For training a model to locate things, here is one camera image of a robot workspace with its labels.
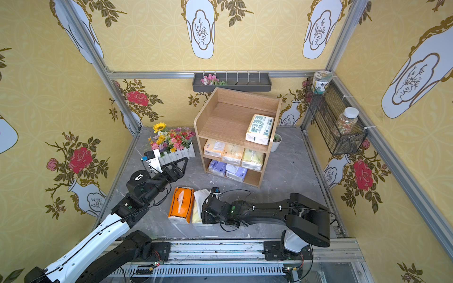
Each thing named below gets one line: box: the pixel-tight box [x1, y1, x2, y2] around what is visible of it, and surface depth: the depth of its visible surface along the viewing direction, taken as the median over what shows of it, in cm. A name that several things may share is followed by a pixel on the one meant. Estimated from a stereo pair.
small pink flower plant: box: [199, 73, 226, 86], surface depth 89 cm
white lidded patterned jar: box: [312, 69, 334, 95], surface depth 87 cm
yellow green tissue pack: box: [240, 147, 264, 171], surface depth 80 cm
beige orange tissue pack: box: [221, 143, 245, 167], surface depth 83 cm
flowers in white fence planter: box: [148, 122, 196, 167], surface depth 97 cm
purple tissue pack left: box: [208, 159, 228, 177], surface depth 96 cm
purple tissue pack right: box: [225, 163, 249, 183], surface depth 92 cm
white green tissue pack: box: [245, 113, 275, 146], surface depth 71 cm
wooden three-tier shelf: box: [193, 87, 283, 189], surface depth 82 cm
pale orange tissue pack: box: [203, 139, 226, 159], surface depth 85 cm
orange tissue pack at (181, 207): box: [167, 186, 195, 225], surface depth 81 cm
